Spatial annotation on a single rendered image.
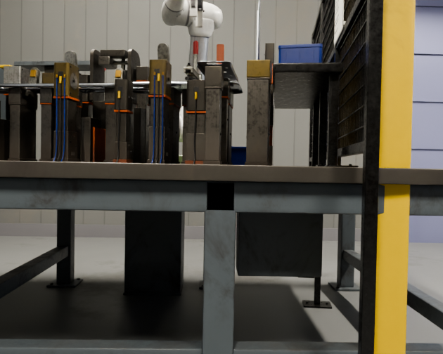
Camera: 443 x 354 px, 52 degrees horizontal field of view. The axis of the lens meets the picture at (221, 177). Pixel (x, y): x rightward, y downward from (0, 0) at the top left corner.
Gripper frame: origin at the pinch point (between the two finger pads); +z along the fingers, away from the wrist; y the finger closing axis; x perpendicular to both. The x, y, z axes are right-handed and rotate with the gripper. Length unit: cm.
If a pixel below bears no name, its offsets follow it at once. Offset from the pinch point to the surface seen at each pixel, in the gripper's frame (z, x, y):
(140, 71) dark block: 20.2, -24.5, -4.1
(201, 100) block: 39, 9, 37
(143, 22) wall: -75, -94, -234
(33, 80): 25, -70, 1
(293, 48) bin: 15.6, 39.5, 11.6
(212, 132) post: 51, 15, 54
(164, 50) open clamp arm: 21.0, -5.2, 31.9
